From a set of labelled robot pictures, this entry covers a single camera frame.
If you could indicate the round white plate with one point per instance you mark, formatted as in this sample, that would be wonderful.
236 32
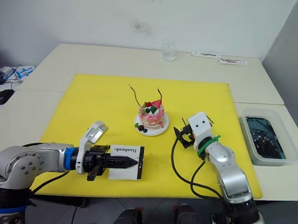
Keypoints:
153 132

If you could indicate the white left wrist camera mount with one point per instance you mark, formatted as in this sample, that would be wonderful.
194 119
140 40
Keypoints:
94 134

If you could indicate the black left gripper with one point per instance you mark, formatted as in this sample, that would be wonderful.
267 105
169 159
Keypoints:
95 159

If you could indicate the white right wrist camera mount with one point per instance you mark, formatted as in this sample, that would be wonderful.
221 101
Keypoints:
200 124

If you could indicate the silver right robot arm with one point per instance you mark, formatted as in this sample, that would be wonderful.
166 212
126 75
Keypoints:
229 171

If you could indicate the clear drinking glass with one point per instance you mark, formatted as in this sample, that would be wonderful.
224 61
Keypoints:
169 51

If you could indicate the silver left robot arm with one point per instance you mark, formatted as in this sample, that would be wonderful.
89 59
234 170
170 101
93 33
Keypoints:
24 160

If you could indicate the pink layered fruit cake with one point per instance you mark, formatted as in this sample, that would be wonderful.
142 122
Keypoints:
152 114

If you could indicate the white black Handmade matchbox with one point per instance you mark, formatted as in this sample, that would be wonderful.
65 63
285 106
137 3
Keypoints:
128 172

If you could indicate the clear plastic tub dark water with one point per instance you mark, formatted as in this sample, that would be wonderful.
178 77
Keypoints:
265 138

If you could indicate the green zip tie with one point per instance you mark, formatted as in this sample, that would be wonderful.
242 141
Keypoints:
207 144

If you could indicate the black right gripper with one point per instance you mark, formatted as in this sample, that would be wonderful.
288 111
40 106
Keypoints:
187 140

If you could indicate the thin curly red candle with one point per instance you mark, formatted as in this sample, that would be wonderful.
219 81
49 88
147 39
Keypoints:
160 95
135 95

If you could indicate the black computer mouse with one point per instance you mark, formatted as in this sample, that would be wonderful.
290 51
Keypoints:
4 96

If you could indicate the yellow table mat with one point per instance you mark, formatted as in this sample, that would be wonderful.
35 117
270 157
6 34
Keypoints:
101 109

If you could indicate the dark rounded shape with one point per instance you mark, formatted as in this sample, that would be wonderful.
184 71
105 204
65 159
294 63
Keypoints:
127 220
186 219

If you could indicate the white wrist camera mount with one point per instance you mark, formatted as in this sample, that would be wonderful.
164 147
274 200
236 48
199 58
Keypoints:
200 124
94 134

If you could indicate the white printed paper strip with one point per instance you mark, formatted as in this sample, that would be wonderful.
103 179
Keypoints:
205 54
231 61

